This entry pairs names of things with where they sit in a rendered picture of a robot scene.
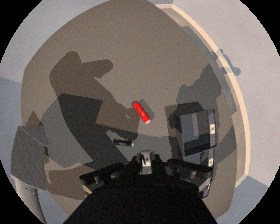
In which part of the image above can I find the dark grey rack of three bins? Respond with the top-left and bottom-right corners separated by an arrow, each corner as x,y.
174,109 -> 217,199

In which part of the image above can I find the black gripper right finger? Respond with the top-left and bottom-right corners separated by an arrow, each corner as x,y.
150,152 -> 213,191

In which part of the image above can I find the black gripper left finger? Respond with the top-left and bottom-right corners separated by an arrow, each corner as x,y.
79,153 -> 143,196

